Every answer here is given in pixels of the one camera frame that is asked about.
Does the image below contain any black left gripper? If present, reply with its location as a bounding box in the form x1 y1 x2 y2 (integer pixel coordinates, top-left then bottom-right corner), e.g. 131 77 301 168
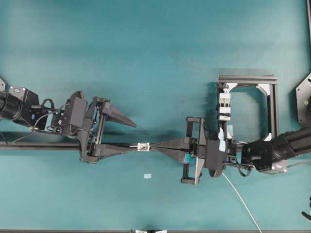
77 97 138 164

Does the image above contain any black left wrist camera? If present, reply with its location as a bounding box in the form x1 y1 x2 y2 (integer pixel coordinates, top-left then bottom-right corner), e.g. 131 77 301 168
62 91 87 137

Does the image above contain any teal tape piece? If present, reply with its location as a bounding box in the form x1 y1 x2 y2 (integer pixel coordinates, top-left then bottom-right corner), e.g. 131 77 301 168
218 127 226 152

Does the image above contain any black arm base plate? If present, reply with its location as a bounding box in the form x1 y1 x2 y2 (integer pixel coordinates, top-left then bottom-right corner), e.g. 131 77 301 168
296 74 311 127

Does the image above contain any black aluminium frame stand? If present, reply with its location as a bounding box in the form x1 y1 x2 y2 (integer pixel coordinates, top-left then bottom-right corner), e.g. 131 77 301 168
215 74 280 146

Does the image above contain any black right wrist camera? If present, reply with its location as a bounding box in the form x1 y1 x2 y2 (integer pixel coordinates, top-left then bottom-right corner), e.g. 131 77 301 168
204 132 227 178

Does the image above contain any white clamp block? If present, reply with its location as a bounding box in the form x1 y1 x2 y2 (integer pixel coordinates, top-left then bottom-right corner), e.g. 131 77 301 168
218 93 231 121

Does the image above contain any black aluminium rail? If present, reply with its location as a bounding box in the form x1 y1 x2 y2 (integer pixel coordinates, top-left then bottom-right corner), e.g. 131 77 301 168
0 142 182 150

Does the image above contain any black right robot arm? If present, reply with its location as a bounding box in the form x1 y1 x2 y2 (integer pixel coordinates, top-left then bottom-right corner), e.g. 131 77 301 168
150 117 311 185

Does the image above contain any white wire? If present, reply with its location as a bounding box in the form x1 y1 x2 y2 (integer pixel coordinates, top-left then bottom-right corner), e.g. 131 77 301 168
129 145 261 231

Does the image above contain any light blue table marker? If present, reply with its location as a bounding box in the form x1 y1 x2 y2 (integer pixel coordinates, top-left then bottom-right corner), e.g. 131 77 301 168
143 173 152 179

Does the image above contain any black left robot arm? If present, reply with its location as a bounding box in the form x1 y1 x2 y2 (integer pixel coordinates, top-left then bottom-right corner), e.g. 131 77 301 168
0 86 136 164

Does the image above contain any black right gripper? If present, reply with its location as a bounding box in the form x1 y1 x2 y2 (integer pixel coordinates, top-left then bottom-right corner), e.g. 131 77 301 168
151 116 207 185

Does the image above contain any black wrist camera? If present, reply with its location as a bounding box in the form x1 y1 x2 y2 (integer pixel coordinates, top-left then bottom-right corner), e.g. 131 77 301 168
62 91 87 137
204 132 227 178

